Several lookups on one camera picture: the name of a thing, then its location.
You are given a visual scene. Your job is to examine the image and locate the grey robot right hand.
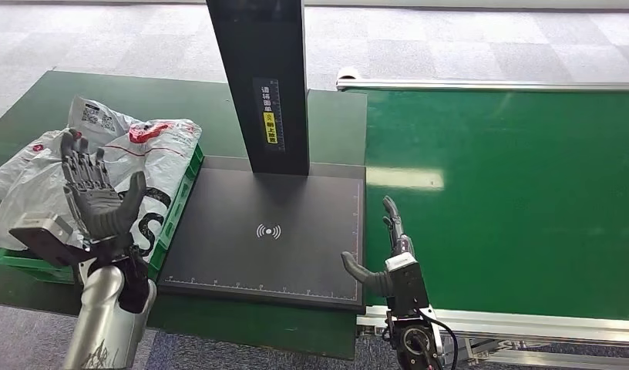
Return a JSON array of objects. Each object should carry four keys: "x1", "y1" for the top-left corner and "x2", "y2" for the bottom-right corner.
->
[{"x1": 340, "y1": 196, "x2": 416, "y2": 299}]

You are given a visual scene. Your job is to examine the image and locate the dark green work table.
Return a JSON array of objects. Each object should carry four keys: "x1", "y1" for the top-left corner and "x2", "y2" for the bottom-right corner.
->
[{"x1": 0, "y1": 70, "x2": 370, "y2": 361}]

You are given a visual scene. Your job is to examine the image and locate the black scanner column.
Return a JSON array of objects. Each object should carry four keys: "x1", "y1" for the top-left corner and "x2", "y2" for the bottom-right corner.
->
[{"x1": 205, "y1": 0, "x2": 311, "y2": 178}]

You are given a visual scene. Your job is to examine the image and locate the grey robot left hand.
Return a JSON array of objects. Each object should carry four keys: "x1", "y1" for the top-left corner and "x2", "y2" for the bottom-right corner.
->
[{"x1": 59, "y1": 128, "x2": 149, "y2": 242}]

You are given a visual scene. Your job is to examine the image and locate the aluminium conveyor side rail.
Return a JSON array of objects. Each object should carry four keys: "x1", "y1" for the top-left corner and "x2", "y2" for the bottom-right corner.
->
[
  {"x1": 355, "y1": 304, "x2": 629, "y2": 348},
  {"x1": 335, "y1": 78, "x2": 629, "y2": 93}
]

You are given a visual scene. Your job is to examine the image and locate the aluminium conveyor support frame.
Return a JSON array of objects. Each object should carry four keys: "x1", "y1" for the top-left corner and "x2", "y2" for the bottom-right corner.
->
[{"x1": 444, "y1": 335, "x2": 629, "y2": 370}]

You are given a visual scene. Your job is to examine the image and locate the grey poly mailer package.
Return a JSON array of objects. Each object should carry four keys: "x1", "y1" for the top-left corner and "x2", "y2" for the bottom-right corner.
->
[
  {"x1": 0, "y1": 95, "x2": 204, "y2": 263},
  {"x1": 0, "y1": 129, "x2": 66, "y2": 201}
]

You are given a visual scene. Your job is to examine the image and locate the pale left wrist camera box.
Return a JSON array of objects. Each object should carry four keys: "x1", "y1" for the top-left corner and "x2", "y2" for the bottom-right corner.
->
[{"x1": 8, "y1": 211, "x2": 94, "y2": 268}]

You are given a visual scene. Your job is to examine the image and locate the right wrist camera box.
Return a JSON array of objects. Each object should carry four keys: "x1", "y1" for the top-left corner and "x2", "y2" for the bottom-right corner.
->
[{"x1": 384, "y1": 252, "x2": 431, "y2": 318}]

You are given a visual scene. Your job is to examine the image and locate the green plastic crate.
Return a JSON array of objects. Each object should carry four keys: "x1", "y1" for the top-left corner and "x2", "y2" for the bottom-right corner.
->
[{"x1": 0, "y1": 145, "x2": 204, "y2": 286}]

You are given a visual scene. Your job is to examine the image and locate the black scanner base platform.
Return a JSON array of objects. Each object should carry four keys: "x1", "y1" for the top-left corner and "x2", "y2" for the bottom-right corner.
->
[{"x1": 156, "y1": 155, "x2": 368, "y2": 314}]

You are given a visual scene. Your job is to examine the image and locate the black and yellow column label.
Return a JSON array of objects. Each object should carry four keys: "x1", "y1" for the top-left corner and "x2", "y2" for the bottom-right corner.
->
[{"x1": 251, "y1": 76, "x2": 287, "y2": 153}]

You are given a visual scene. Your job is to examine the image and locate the green conveyor belt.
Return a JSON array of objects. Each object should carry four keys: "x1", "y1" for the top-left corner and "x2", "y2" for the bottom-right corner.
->
[{"x1": 364, "y1": 89, "x2": 629, "y2": 322}]

